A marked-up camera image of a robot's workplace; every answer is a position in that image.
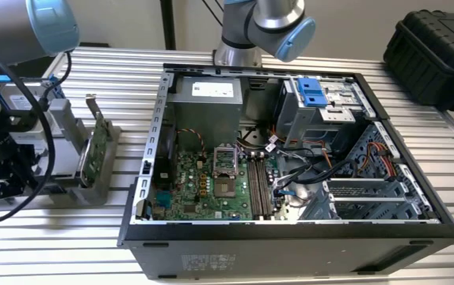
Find black RAM slot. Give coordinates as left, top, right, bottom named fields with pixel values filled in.
left=251, top=151, right=264, bottom=220
left=245, top=151, right=260, bottom=220
left=255, top=151, right=269, bottom=220
left=260, top=151, right=273, bottom=220

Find hard disk in blue carrier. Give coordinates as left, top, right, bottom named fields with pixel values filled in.
left=0, top=72, right=68, bottom=115

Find green graphics card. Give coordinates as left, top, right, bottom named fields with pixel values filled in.
left=74, top=93, right=112, bottom=188

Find grey parts rack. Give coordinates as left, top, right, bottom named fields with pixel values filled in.
left=0, top=77, right=124, bottom=212

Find black cabinet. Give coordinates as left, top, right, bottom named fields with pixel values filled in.
left=6, top=41, right=110, bottom=80

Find black case fan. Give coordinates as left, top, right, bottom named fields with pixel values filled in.
left=153, top=118, right=178, bottom=191

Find grey power supply unit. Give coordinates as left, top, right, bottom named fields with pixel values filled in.
left=165, top=76, right=245, bottom=149

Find metal socket cover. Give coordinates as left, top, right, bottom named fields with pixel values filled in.
left=212, top=142, right=238, bottom=176

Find CPU socket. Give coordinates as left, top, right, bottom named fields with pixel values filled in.
left=213, top=175, right=237, bottom=199

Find green motherboard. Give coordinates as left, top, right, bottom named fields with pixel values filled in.
left=146, top=150, right=291, bottom=221

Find black vertical pole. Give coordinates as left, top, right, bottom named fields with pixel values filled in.
left=158, top=0, right=176, bottom=50

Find black PC case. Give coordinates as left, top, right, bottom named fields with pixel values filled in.
left=116, top=62, right=454, bottom=280

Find metal drive bay cage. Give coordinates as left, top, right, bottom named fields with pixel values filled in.
left=277, top=75, right=369, bottom=149

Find blue plastic drive latch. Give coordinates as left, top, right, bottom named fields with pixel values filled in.
left=295, top=76, right=325, bottom=108

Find grey metal disk bay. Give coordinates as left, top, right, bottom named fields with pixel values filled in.
left=300, top=177, right=423, bottom=222

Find black hard carrying case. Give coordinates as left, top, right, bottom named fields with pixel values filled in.
left=383, top=10, right=454, bottom=112

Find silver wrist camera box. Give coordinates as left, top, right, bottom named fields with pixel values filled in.
left=9, top=131, right=48, bottom=159

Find twisted orange black fan wire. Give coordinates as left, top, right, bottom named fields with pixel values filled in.
left=174, top=128, right=206, bottom=163

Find wire bundle with white tags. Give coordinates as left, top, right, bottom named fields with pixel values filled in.
left=236, top=135, right=279, bottom=156

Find black data cables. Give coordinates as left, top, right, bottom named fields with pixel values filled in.
left=285, top=160, right=353, bottom=185

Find orange yellow power wire bundle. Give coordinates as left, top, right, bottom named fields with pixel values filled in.
left=363, top=141, right=400, bottom=182

